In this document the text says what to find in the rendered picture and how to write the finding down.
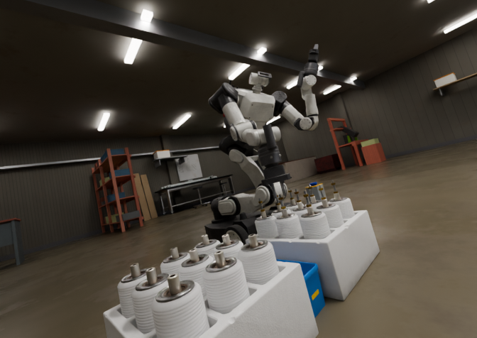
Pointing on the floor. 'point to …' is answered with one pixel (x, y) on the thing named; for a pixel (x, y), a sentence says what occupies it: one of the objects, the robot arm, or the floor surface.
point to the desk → (13, 225)
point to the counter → (300, 168)
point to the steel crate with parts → (328, 163)
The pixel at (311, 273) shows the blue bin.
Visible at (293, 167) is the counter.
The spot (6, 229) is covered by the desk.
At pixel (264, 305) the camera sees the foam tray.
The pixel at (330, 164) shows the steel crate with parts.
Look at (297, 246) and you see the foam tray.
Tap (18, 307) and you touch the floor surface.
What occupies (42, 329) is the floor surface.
